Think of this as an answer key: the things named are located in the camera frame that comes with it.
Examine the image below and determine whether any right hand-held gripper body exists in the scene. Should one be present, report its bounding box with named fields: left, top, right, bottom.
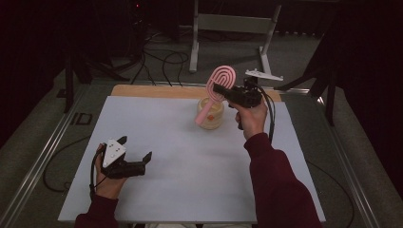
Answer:
left=225, top=68, right=284, bottom=109

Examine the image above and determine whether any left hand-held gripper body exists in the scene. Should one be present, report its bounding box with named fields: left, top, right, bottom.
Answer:
left=100, top=137, right=147, bottom=180

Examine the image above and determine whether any pink hair brush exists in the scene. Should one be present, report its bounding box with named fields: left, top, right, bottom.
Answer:
left=194, top=65, right=238, bottom=125

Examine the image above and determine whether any cream ringed holder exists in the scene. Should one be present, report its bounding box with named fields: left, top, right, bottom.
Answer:
left=196, top=97, right=225, bottom=131

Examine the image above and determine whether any person's right hand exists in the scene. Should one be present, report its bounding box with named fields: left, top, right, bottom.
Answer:
left=235, top=101, right=269, bottom=141

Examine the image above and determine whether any person's left hand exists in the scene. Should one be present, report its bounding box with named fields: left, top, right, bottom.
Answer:
left=94, top=142, right=127, bottom=200

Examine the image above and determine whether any white table mat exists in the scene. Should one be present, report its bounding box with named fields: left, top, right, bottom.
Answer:
left=57, top=95, right=327, bottom=224

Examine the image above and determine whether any wooden table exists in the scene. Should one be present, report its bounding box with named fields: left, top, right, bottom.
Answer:
left=110, top=84, right=283, bottom=103

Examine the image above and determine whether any dark metal stand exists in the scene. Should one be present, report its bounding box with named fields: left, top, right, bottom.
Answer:
left=274, top=31, right=340, bottom=127
left=56, top=53, right=131, bottom=114

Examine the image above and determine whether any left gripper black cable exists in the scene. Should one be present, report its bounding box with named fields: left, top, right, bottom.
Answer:
left=88, top=148, right=107, bottom=200

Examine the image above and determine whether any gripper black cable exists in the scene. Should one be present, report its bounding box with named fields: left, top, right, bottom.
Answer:
left=253, top=83, right=277, bottom=143
left=88, top=148, right=107, bottom=200

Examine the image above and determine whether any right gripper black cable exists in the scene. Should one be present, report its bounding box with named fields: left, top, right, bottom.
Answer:
left=253, top=83, right=277, bottom=143

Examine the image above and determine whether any looped black floor cable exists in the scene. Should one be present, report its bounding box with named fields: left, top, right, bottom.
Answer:
left=131, top=31, right=191, bottom=87

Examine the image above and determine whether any grey metal desk frame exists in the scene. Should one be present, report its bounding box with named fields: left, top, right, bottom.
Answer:
left=188, top=0, right=283, bottom=77

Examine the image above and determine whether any aluminium floor rail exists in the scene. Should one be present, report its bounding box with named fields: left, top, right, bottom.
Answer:
left=317, top=96, right=381, bottom=228
left=0, top=84, right=91, bottom=228

